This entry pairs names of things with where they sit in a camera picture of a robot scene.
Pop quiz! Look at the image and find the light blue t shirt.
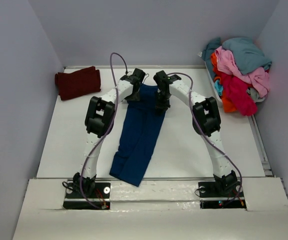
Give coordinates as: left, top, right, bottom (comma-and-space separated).
214, 76, 223, 97

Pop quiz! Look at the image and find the magenta t shirt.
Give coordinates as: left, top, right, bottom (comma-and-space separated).
220, 72, 257, 116

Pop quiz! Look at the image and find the orange t shirt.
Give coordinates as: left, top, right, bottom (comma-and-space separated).
210, 53, 237, 113

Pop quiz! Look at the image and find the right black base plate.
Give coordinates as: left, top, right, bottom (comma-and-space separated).
194, 181, 246, 210

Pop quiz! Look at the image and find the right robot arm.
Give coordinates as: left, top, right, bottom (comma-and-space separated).
153, 70, 242, 198

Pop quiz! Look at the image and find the grey blue t shirt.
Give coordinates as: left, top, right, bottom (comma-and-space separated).
199, 37, 272, 75

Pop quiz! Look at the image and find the navy blue t shirt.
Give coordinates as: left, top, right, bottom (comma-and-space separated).
109, 84, 165, 187

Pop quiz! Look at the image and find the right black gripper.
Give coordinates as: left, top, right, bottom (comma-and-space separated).
155, 90, 172, 114

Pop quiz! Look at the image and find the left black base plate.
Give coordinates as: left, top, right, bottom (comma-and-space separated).
62, 181, 111, 211

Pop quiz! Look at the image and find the light pink t shirt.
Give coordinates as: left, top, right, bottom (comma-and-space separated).
214, 46, 270, 98

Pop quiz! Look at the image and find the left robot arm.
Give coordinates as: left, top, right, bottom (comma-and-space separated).
73, 68, 146, 198

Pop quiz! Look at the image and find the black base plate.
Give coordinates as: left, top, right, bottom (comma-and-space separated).
62, 181, 111, 211
194, 181, 246, 210

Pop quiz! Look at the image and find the folded dark red shirt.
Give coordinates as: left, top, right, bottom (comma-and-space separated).
55, 66, 101, 101

